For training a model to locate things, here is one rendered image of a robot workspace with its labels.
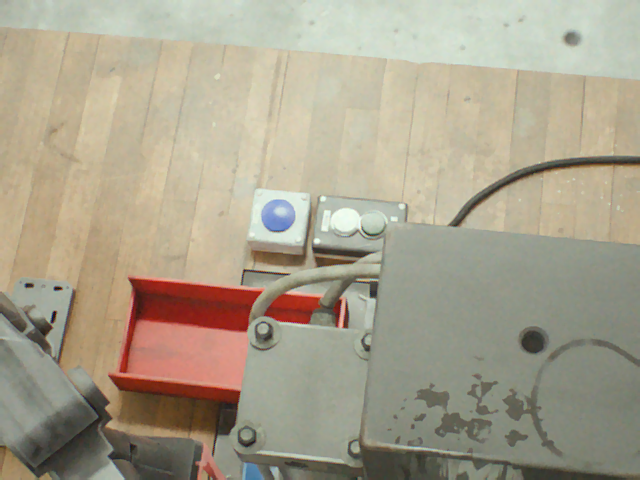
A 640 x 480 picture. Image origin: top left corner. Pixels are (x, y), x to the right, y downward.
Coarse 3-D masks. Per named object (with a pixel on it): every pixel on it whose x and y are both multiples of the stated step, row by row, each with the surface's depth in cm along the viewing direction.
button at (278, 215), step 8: (272, 200) 152; (280, 200) 152; (264, 208) 151; (272, 208) 151; (280, 208) 151; (288, 208) 151; (264, 216) 151; (272, 216) 151; (280, 216) 151; (288, 216) 151; (264, 224) 151; (272, 224) 151; (280, 224) 150; (288, 224) 151
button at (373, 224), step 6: (366, 216) 150; (372, 216) 150; (378, 216) 150; (366, 222) 150; (372, 222) 150; (378, 222) 150; (384, 222) 150; (366, 228) 150; (372, 228) 149; (378, 228) 149; (384, 228) 150; (366, 234) 150; (372, 234) 149; (378, 234) 150
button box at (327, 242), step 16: (560, 160) 154; (576, 160) 154; (592, 160) 154; (608, 160) 154; (624, 160) 154; (512, 176) 154; (480, 192) 153; (320, 208) 152; (336, 208) 152; (352, 208) 151; (368, 208) 151; (384, 208) 151; (400, 208) 151; (464, 208) 153; (320, 224) 151; (448, 224) 152; (320, 240) 150; (336, 240) 150; (352, 240) 150; (368, 240) 150; (320, 256) 152; (336, 256) 152; (352, 256) 151
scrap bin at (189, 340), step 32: (160, 288) 149; (192, 288) 147; (224, 288) 146; (256, 288) 145; (128, 320) 148; (160, 320) 150; (192, 320) 150; (224, 320) 150; (288, 320) 149; (128, 352) 149; (160, 352) 149; (192, 352) 149; (224, 352) 148; (128, 384) 145; (160, 384) 143; (192, 384) 141; (224, 384) 147
